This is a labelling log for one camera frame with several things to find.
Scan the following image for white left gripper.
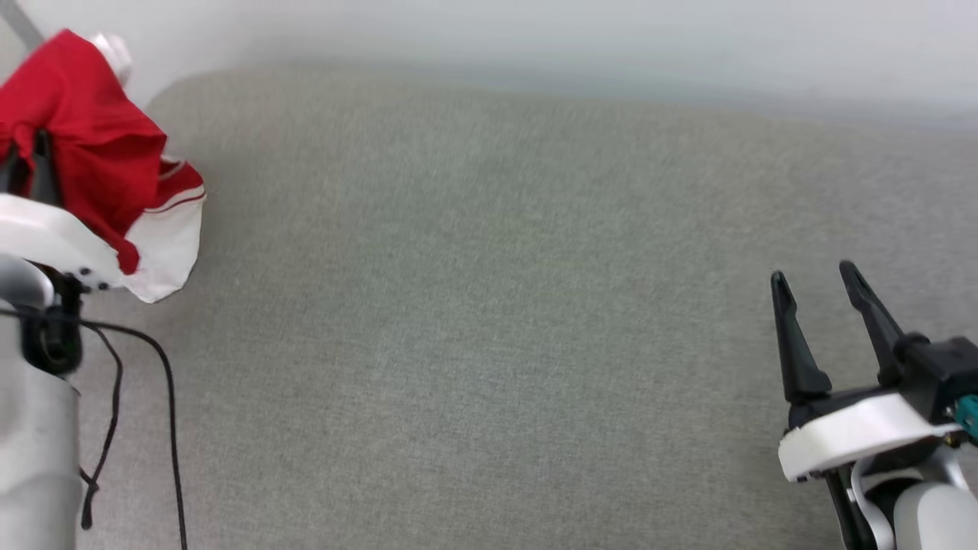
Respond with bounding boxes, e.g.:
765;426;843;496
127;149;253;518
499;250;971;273
0;130;128;296

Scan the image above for short thin black cable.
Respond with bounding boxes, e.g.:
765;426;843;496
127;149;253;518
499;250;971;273
79;325;125;532

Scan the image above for red and white garment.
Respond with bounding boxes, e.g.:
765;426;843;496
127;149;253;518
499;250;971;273
0;29;207;304

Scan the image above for long thin black cable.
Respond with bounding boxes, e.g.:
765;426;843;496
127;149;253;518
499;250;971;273
0;306;189;550

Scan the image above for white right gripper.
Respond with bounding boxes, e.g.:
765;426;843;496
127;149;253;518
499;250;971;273
769;260;965;485

